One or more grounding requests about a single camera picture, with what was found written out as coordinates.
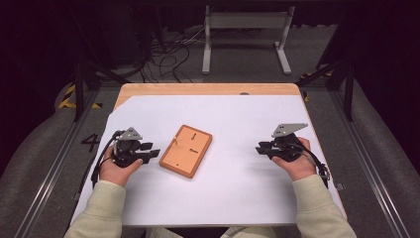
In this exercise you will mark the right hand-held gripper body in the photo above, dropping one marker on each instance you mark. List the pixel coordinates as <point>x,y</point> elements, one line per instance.
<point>285,148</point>

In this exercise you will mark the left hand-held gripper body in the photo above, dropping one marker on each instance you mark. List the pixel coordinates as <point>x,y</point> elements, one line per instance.
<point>127,148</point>

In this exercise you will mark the orange wooden picture frame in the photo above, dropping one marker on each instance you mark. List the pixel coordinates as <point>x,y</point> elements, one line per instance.
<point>185,153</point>

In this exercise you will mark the person's right hand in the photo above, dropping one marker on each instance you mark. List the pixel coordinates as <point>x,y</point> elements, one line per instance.
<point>300,168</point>

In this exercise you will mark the person's left hand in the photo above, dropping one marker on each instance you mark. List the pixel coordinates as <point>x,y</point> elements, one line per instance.
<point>115,173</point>

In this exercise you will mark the white paper sheet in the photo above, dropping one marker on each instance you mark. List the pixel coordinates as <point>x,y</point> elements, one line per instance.
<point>224,191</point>

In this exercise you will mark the small grey table clip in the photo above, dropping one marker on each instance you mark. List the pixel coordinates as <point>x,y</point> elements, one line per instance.
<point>340,186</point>

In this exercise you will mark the wooden table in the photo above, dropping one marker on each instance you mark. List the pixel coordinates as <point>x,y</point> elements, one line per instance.
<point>198,89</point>

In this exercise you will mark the yellow black hazard tape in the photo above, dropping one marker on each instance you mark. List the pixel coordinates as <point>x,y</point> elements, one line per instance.
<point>67,99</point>
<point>317,74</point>

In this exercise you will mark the dark computer tower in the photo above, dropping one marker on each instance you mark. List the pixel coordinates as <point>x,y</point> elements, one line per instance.
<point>127,36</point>

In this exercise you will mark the white metal stand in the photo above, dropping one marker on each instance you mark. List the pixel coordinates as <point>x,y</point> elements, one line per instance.
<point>244,20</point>

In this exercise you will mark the black metal frame stand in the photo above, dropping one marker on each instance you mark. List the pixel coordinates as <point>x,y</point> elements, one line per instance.
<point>348,89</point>
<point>78,89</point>

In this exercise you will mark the aluminium floor rail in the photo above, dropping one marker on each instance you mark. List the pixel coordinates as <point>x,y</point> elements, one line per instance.
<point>369,172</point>
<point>49,178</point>

